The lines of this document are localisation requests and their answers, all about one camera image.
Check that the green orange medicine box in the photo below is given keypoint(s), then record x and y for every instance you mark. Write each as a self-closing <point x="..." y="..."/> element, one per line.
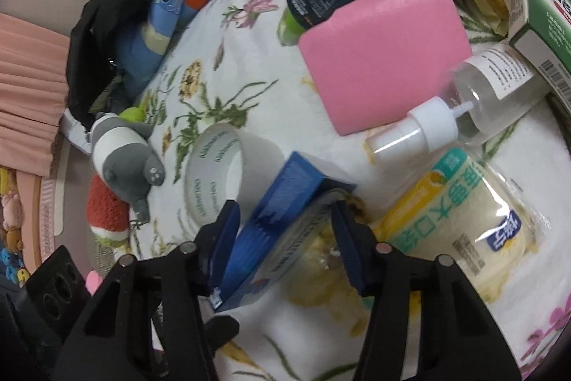
<point x="548" y="19"/>

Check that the blue cardboard box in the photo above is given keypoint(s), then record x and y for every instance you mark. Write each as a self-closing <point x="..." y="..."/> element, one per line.
<point x="290" y="189"/>

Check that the clear spray bottle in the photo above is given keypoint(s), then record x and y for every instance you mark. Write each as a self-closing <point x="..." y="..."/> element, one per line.
<point x="486" y="82"/>

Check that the black cloth bag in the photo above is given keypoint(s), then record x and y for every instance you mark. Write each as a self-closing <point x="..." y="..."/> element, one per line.
<point x="102" y="28"/>

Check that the pink pleated curtain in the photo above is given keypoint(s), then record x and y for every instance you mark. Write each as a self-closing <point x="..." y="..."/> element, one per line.
<point x="31" y="73"/>

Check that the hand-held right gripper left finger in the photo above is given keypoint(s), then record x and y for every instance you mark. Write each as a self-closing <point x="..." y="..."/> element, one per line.
<point x="223" y="238"/>

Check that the clear tape roll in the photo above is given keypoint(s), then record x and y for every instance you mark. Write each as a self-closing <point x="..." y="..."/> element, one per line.
<point x="258" y="158"/>

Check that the pink sponge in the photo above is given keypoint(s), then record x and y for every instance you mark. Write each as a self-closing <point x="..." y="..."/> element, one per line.
<point x="383" y="55"/>

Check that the grey white plush toy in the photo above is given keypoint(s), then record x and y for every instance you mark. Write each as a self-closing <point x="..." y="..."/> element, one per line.
<point x="120" y="149"/>

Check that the red white plush toy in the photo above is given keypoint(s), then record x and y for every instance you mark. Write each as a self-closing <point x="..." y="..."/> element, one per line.
<point x="105" y="207"/>

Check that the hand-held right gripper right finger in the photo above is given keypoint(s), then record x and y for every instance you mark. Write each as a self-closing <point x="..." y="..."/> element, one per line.
<point x="350" y="256"/>

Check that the bread packet with green label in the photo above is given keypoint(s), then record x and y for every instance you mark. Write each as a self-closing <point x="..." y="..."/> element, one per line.
<point x="446" y="202"/>

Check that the clear bread packet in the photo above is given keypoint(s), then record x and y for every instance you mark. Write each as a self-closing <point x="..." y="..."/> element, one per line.
<point x="312" y="265"/>

